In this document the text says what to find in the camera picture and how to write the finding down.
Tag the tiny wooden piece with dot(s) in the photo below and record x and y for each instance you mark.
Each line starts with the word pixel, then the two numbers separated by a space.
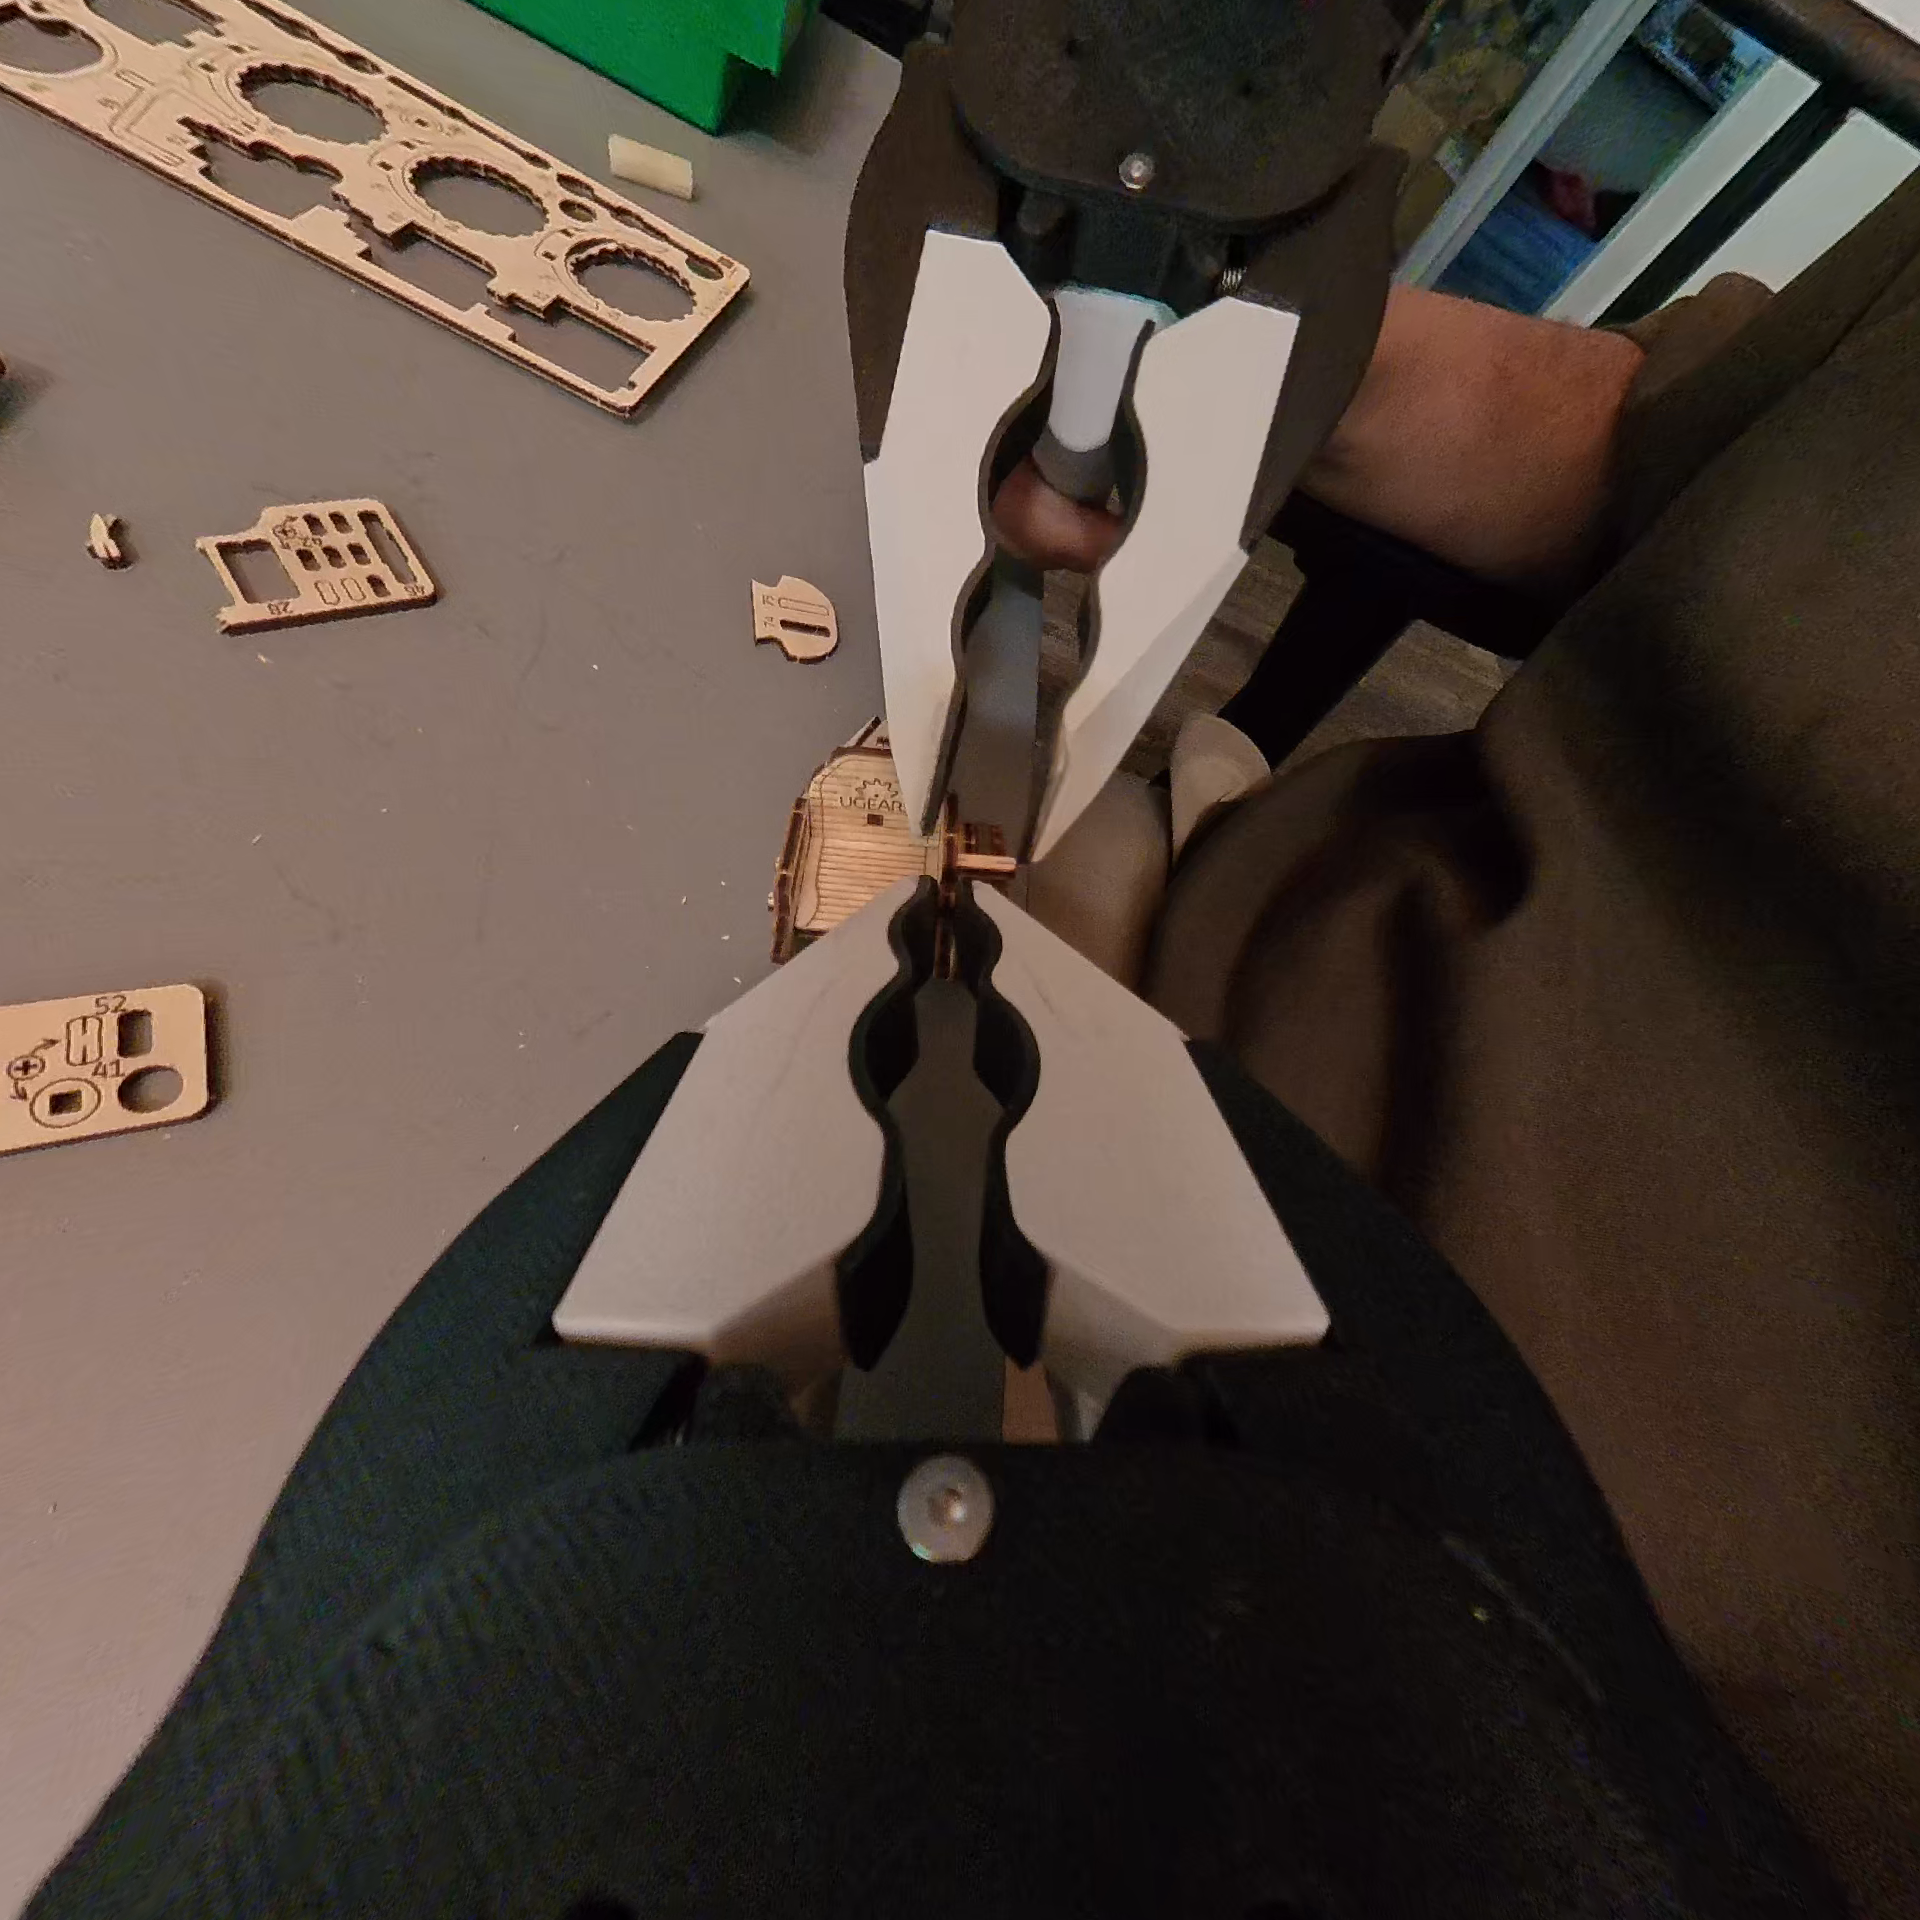
pixel 105 538

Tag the person's beige trousers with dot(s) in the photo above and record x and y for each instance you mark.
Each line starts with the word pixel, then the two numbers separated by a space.
pixel 1112 887

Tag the person's right hand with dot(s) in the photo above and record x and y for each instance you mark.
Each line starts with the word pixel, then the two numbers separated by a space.
pixel 1060 532

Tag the person's right forearm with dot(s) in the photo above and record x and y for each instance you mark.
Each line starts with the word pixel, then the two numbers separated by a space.
pixel 1471 436

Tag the small slotted wooden sheet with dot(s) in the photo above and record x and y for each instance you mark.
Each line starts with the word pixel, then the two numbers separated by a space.
pixel 307 532

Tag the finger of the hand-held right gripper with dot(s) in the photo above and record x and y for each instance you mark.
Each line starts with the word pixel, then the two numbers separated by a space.
pixel 1201 482
pixel 932 451

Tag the green plastic bin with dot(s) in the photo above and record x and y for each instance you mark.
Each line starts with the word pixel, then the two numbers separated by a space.
pixel 643 43

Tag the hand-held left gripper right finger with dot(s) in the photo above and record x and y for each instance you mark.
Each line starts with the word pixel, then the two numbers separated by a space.
pixel 1170 1198

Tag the person's brown shirt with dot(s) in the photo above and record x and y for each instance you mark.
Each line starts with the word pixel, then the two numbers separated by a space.
pixel 1651 1050

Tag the large wooden gear-hole sheet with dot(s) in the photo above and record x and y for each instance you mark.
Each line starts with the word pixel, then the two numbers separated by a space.
pixel 135 93

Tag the small wooden gear assembly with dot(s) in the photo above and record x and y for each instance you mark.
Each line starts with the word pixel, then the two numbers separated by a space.
pixel 975 857

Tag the wooden trunk model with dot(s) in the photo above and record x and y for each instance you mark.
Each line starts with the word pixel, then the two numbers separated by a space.
pixel 857 887

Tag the black chair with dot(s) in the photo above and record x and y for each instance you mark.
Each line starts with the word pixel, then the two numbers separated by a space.
pixel 1349 597

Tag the small white block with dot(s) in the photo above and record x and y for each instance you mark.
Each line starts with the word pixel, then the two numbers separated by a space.
pixel 653 164

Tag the round wooden tab piece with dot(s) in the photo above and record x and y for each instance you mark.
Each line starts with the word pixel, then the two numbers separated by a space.
pixel 771 608

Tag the small round-hole wooden sheet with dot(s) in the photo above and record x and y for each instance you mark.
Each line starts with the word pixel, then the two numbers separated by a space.
pixel 194 1050

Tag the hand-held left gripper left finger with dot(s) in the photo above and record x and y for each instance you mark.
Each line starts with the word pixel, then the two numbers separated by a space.
pixel 721 1198

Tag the white cabinet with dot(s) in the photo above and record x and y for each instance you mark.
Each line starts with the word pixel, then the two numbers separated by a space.
pixel 1801 192

